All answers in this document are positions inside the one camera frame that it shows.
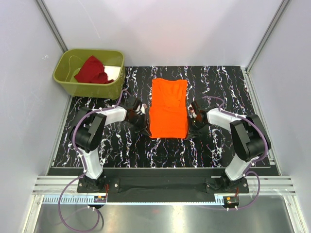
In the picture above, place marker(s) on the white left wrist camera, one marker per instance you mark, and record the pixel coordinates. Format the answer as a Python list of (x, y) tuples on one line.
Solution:
[(141, 109)]

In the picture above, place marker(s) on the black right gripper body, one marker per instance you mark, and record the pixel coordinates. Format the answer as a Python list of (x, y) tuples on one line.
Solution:
[(197, 125)]

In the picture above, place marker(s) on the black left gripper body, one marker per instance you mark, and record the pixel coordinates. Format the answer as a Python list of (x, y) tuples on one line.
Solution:
[(139, 121)]

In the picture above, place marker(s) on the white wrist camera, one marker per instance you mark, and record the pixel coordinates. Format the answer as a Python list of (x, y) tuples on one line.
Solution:
[(193, 113), (141, 109)]

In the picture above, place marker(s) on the green plastic bin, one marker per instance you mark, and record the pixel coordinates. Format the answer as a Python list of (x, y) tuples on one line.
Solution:
[(70, 64)]

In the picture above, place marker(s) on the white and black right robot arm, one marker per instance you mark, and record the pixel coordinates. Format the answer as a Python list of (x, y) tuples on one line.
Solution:
[(250, 140)]

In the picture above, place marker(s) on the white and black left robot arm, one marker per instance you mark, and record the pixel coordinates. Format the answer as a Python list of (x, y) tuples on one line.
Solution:
[(87, 130)]

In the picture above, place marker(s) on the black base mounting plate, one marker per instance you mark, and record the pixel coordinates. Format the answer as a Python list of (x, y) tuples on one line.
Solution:
[(157, 185)]

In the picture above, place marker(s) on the white cloth in bin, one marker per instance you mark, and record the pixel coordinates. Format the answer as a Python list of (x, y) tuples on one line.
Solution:
[(112, 72)]

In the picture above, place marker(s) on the aluminium frame rail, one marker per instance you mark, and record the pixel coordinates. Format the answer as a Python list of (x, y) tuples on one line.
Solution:
[(51, 24)]

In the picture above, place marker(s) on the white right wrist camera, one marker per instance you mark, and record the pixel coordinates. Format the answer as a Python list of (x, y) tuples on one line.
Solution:
[(193, 113)]

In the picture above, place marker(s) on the dark red t shirt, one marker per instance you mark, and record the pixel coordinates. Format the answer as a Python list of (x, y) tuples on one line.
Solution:
[(92, 71)]

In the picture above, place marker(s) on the orange t shirt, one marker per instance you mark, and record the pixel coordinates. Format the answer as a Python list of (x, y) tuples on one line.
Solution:
[(168, 111)]

